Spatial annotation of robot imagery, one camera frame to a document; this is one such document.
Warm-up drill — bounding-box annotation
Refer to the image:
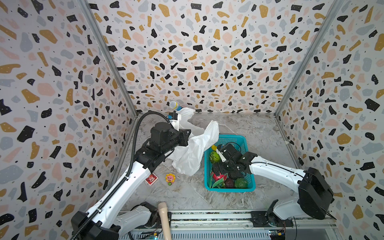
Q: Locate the red card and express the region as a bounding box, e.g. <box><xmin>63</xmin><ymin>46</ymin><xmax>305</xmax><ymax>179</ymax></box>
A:
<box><xmin>145</xmin><ymin>173</ymin><xmax>158</xmax><ymax>186</ymax></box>

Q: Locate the green round fruit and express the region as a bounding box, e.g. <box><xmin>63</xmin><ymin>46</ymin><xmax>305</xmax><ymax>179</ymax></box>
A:
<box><xmin>234</xmin><ymin>178</ymin><xmax>248</xmax><ymax>189</ymax></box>

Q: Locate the blue toy microphone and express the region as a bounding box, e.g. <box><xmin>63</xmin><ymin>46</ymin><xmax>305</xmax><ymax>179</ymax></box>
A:
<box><xmin>169</xmin><ymin>101</ymin><xmax>183</xmax><ymax>111</ymax></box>

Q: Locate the pink dragon fruit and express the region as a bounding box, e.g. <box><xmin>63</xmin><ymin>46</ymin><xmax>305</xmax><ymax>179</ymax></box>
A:
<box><xmin>210</xmin><ymin>171</ymin><xmax>228</xmax><ymax>189</ymax></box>

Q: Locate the yellow flower toy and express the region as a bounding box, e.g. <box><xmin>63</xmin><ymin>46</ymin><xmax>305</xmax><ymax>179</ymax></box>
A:
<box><xmin>165</xmin><ymin>174</ymin><xmax>176</xmax><ymax>186</ymax></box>

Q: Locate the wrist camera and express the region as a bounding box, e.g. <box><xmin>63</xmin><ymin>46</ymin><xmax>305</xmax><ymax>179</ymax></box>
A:
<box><xmin>216</xmin><ymin>149</ymin><xmax>227</xmax><ymax>163</ymax></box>
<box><xmin>168</xmin><ymin>111</ymin><xmax>180</xmax><ymax>131</ymax></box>

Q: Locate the aluminium rail base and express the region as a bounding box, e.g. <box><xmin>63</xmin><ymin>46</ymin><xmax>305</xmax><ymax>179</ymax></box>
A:
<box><xmin>116</xmin><ymin>209</ymin><xmax>338</xmax><ymax>240</ymax></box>

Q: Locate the beige wooden handle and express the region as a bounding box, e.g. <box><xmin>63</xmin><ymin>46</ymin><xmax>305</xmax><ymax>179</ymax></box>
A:
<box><xmin>158</xmin><ymin>202</ymin><xmax>172</xmax><ymax>240</ymax></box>

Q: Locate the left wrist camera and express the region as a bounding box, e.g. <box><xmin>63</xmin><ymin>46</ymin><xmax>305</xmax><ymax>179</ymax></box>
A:
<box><xmin>168</xmin><ymin>111</ymin><xmax>180</xmax><ymax>131</ymax></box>

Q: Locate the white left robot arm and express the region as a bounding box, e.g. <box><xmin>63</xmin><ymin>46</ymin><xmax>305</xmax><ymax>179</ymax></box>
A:
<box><xmin>71</xmin><ymin>111</ymin><xmax>192</xmax><ymax>240</ymax></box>

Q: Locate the white plastic bag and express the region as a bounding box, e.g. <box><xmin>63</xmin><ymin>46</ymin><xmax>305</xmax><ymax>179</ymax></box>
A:
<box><xmin>169</xmin><ymin>108</ymin><xmax>220</xmax><ymax>176</ymax></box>

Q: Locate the dark brown passion fruit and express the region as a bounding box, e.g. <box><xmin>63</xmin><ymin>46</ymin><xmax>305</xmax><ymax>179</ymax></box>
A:
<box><xmin>224</xmin><ymin>178</ymin><xmax>235</xmax><ymax>189</ymax></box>

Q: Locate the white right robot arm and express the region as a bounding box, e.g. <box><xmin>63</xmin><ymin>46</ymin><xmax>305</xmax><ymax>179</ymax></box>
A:
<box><xmin>213</xmin><ymin>143</ymin><xmax>334</xmax><ymax>227</ymax></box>

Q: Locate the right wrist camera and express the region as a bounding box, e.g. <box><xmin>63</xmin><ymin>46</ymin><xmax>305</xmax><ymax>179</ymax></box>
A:
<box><xmin>216</xmin><ymin>149</ymin><xmax>227</xmax><ymax>163</ymax></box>

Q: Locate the teal plastic basket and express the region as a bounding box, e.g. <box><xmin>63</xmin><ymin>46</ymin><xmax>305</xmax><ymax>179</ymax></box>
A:
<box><xmin>204</xmin><ymin>135</ymin><xmax>256</xmax><ymax>193</ymax></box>

